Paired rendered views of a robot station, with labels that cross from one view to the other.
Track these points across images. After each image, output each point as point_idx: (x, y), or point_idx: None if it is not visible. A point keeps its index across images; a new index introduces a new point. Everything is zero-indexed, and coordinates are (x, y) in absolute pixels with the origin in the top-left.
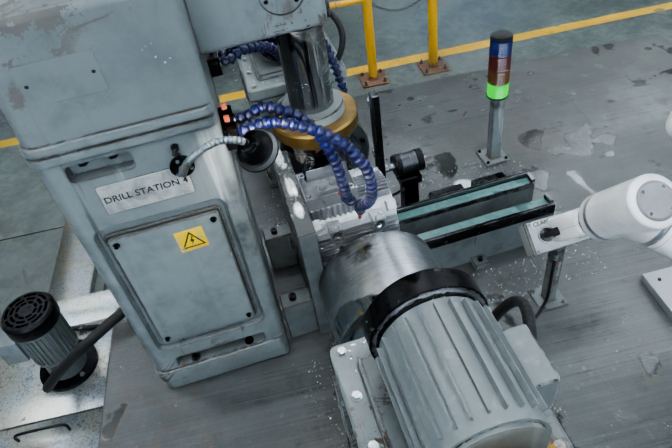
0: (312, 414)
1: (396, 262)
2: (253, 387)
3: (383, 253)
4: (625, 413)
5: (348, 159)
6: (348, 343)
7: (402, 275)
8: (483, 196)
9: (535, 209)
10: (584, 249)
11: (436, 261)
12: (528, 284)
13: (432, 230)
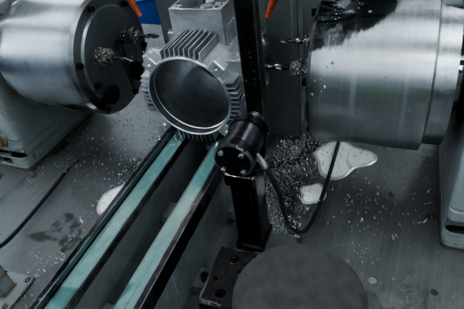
0: (139, 95)
1: None
2: None
3: None
4: None
5: None
6: None
7: None
8: (139, 265)
9: (34, 301)
10: None
11: (45, 56)
12: (39, 288)
13: (157, 176)
